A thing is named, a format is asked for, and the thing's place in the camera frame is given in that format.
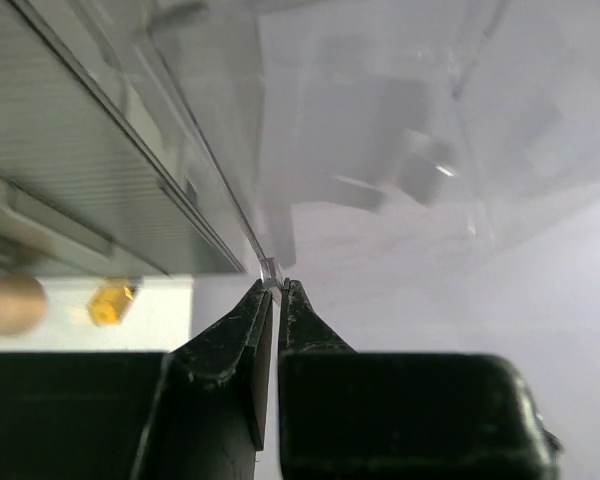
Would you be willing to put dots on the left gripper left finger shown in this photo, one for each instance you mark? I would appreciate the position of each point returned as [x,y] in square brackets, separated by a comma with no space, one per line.
[198,412]

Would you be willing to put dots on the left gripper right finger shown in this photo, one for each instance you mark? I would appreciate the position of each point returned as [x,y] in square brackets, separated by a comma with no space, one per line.
[349,415]

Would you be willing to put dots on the beige sponge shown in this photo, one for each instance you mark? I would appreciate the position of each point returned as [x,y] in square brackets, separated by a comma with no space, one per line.
[23,304]

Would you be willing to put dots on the clear acrylic drawer organizer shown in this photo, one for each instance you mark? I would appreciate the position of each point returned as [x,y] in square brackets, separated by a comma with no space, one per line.
[133,142]

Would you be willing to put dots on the gold lipstick right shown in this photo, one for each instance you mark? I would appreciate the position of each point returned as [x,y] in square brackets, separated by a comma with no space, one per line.
[111,300]

